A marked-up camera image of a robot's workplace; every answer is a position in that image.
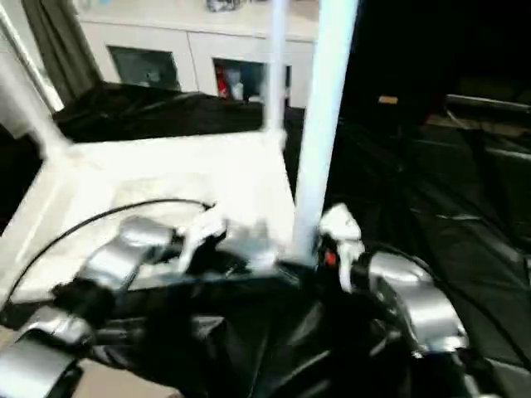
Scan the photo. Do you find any white plastic table top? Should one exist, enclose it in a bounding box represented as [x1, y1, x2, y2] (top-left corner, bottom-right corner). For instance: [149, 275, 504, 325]
[0, 128, 300, 300]

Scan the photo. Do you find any white plastic table leg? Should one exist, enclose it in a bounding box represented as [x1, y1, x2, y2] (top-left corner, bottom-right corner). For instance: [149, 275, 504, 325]
[0, 53, 75, 158]
[260, 0, 289, 138]
[291, 0, 361, 261]

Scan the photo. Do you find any black plastic mat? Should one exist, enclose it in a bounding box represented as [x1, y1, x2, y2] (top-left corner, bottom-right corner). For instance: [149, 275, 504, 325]
[0, 80, 531, 398]

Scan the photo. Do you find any red box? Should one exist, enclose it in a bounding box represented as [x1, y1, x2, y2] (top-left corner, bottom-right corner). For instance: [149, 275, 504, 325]
[217, 66, 232, 97]

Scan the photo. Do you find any white glass-door cabinet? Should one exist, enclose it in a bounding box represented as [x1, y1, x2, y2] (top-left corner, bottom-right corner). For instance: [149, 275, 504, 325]
[78, 0, 321, 109]

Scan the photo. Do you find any large black box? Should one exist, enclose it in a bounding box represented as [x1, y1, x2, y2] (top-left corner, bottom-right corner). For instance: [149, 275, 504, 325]
[331, 0, 531, 126]

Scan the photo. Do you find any grey-brown curtain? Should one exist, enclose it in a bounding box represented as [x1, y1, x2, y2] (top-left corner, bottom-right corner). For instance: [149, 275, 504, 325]
[22, 0, 105, 101]

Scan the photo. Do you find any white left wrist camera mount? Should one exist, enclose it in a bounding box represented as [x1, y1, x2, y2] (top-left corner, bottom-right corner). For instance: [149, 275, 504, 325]
[178, 204, 230, 271]

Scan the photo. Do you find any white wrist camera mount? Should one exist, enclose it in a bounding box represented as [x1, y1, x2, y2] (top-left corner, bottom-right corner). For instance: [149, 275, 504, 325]
[178, 204, 230, 271]
[318, 202, 367, 292]

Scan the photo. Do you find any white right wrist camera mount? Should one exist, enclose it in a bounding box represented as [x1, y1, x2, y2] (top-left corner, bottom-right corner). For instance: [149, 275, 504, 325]
[318, 202, 367, 292]

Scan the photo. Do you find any dark horizontal metal rail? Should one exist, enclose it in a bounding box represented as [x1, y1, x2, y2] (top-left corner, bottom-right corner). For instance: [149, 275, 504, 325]
[446, 93, 531, 114]

